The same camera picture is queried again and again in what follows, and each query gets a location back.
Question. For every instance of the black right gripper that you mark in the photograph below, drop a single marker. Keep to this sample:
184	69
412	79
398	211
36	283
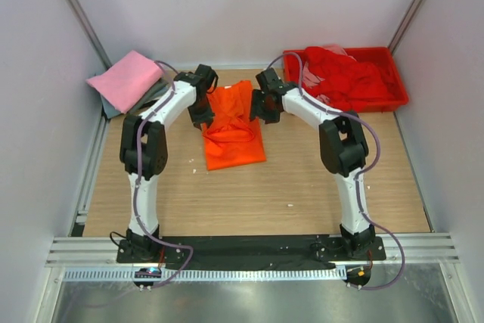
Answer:
256	110

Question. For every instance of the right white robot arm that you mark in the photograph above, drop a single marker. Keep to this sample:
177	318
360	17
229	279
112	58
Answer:
342	144

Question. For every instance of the red t-shirt pile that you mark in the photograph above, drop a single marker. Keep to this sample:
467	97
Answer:
369	86

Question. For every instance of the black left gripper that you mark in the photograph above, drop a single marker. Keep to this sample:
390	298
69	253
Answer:
206	117

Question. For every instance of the orange t-shirt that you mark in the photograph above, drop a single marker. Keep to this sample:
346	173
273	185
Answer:
233	139

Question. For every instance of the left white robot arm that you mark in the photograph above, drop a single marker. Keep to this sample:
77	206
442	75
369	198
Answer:
144	154

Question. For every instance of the slotted cable duct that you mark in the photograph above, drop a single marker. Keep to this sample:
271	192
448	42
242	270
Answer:
150	274

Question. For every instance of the folded grey t-shirt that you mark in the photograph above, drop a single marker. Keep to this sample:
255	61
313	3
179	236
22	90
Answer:
154	92

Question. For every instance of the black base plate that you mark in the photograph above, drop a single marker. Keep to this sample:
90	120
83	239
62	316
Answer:
310	251

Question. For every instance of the folded pink t-shirt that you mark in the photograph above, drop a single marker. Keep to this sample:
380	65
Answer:
125	83

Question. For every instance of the folded black t-shirt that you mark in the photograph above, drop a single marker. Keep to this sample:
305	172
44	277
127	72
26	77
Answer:
144	106

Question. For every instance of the red plastic bin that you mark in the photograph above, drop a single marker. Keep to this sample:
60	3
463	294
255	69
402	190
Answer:
294	61

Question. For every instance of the pink t-shirt in bin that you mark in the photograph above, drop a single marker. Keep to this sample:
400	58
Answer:
327	73

